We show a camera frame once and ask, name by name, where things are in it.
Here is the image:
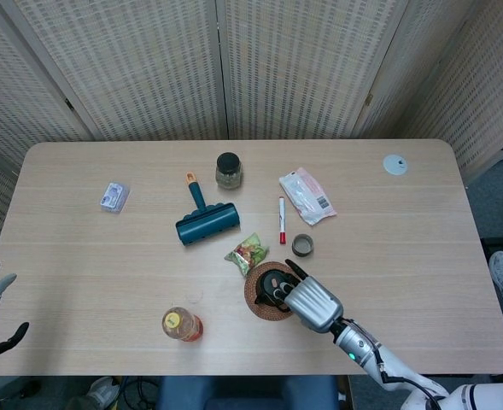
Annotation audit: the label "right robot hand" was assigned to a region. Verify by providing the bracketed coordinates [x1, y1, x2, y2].
[272, 259, 345, 333]

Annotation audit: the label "black teapot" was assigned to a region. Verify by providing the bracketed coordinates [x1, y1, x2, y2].
[254, 267, 299, 312]

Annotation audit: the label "brown woven coaster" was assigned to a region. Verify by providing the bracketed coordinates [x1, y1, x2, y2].
[243, 261, 297, 321]

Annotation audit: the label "white round table grommet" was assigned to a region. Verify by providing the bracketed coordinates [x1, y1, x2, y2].
[382, 154, 409, 176]

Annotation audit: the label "green snack bag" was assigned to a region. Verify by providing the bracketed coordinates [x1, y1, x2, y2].
[224, 232, 271, 278]

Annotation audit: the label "white marker with red cap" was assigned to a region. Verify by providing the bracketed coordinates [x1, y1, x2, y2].
[277, 196, 289, 246]

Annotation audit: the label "white pink plastic packet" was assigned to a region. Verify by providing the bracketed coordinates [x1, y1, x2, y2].
[278, 167, 337, 226]

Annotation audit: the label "teal lint roller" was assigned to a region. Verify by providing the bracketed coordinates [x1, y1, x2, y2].
[174, 172, 242, 248]

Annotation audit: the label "orange drink bottle yellow cap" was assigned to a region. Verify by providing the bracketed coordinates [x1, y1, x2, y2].
[161, 307, 204, 343]

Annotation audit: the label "grey sneaker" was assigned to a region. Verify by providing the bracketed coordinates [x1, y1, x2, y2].
[86, 375, 122, 409]

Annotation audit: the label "glass jar with black lid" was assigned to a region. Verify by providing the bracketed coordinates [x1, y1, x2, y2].
[214, 152, 243, 190]

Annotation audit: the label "small clear plastic box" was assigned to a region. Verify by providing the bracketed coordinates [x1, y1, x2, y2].
[99, 182, 132, 214]

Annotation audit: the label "woven folding screen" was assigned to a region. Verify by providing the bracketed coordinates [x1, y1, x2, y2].
[0, 0, 503, 274]

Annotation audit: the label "black floor cables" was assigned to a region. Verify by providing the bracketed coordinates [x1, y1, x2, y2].
[118, 375, 158, 410]

